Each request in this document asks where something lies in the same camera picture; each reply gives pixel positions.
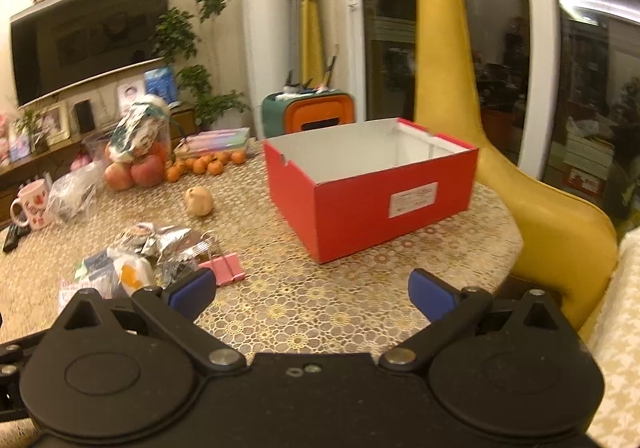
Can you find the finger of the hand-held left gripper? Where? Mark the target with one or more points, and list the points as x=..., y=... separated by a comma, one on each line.
x=20, y=350

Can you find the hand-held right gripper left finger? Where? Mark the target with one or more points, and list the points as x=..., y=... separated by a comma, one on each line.
x=192, y=290

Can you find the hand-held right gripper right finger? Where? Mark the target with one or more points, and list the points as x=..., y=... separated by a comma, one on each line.
x=427, y=295

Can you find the brown silver foil packet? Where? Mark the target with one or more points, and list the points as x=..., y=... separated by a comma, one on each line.
x=175, y=240

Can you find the blue white tissue pack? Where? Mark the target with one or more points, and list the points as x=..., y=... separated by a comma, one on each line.
x=127, y=273

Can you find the clear plastic packet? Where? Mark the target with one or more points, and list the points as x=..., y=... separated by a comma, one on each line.
x=70, y=292

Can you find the yellow doll head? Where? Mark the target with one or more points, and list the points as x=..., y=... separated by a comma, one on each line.
x=199, y=202

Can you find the red cardboard box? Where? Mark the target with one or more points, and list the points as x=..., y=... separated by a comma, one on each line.
x=350, y=218

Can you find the gold patterned desktop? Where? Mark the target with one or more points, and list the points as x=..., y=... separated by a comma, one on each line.
x=280, y=293

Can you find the black remote control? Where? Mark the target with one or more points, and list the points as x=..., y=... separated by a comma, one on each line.
x=11, y=239

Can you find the pile of oranges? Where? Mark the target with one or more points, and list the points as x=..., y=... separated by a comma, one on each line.
x=200, y=164

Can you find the red apple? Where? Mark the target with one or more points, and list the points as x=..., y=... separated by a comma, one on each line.
x=119, y=175
x=148, y=171

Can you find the white pink mug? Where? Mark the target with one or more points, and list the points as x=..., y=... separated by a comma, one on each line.
x=35, y=205

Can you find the pastel plastic case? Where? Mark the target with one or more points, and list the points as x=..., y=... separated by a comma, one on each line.
x=215, y=140

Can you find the clear plastic bag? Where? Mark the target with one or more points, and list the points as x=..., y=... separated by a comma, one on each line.
x=75, y=193

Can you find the printed fruit bag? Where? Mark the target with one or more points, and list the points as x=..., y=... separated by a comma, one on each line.
x=137, y=128

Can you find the cream patterned cushion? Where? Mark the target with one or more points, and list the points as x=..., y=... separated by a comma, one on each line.
x=620, y=343

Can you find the black speaker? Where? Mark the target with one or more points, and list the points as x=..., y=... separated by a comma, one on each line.
x=83, y=116

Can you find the portrait photo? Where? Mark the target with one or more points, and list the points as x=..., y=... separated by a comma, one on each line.
x=130, y=94

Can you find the blue picture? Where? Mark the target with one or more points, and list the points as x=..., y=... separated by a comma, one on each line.
x=160, y=84

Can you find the green orange tissue box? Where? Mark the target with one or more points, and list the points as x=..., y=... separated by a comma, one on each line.
x=320, y=113

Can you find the yellow leather chair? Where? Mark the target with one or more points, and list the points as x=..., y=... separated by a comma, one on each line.
x=440, y=53

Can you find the calligraphy brush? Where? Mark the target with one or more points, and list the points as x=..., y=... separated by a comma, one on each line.
x=332, y=65

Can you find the green potted plant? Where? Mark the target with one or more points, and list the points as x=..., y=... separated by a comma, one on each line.
x=180, y=33

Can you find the white round column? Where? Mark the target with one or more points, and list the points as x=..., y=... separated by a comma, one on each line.
x=270, y=28

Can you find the flat screen television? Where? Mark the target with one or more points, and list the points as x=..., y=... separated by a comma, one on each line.
x=85, y=38

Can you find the white photo frame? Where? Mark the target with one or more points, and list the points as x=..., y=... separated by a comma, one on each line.
x=56, y=122

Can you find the white door frame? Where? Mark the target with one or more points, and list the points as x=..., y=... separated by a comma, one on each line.
x=537, y=53
x=354, y=53

